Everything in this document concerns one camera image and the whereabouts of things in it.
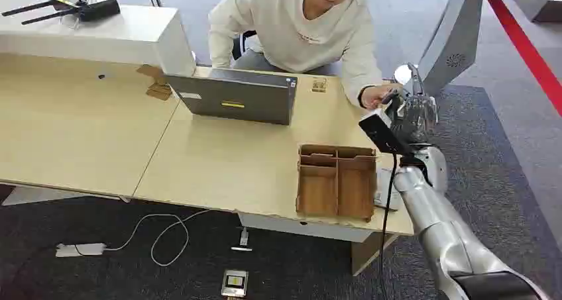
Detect black camera cable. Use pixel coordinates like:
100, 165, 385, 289
378, 152, 399, 300

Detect grey kiosk stand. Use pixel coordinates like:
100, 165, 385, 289
416, 0, 499, 98

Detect pale card stack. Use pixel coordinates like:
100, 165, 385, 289
373, 168, 403, 213

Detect grey laptop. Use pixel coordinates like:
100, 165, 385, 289
164, 68, 299, 127

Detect white power cable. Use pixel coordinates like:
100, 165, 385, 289
74, 209, 212, 268

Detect white power adapter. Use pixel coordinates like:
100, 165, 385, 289
55, 242, 108, 258

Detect white plug connector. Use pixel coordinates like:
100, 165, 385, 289
231, 227, 254, 252

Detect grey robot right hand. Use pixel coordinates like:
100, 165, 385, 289
387, 62, 440, 146

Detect black remote controller with antennas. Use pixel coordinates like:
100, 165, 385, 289
1, 0, 122, 26

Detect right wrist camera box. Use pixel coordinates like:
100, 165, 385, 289
358, 109, 414, 156

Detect wooden card box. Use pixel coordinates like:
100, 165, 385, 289
296, 144, 379, 223

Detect person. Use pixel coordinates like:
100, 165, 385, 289
207, 0, 403, 111

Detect person's hand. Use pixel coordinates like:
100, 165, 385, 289
359, 83, 403, 111

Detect black chair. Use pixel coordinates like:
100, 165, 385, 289
231, 30, 258, 62

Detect white cabinet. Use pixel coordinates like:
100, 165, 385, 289
0, 0, 197, 77

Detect small grey device with screen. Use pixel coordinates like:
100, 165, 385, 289
220, 269, 250, 299

